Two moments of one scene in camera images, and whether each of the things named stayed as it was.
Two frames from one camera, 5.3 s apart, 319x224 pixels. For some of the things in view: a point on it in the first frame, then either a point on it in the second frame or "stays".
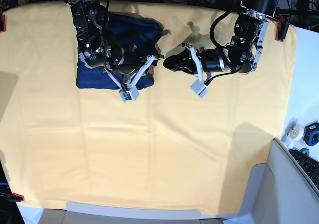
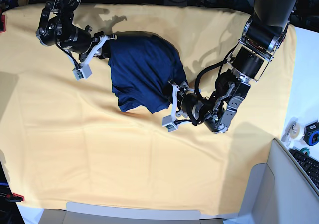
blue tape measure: [311, 135] stays
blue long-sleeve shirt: [122, 30] -> [143, 65]
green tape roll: [305, 150] stays
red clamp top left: [2, 22] stays
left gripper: [127, 71] -> [87, 47]
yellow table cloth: [63, 146] stays
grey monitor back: [278, 192] stays
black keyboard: [310, 165] stays
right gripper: [207, 60] -> [186, 102]
